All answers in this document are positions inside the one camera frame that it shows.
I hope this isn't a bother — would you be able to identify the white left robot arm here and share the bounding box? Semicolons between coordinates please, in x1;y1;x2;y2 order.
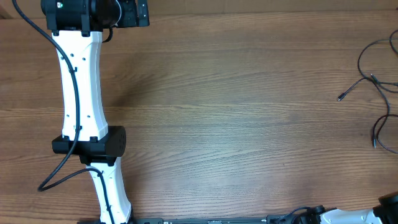
40;0;150;223

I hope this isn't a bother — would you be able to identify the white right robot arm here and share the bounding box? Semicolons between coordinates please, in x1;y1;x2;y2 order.
293;192;397;224

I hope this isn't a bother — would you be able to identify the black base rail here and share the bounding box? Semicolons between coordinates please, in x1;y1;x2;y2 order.
76;213;312;224

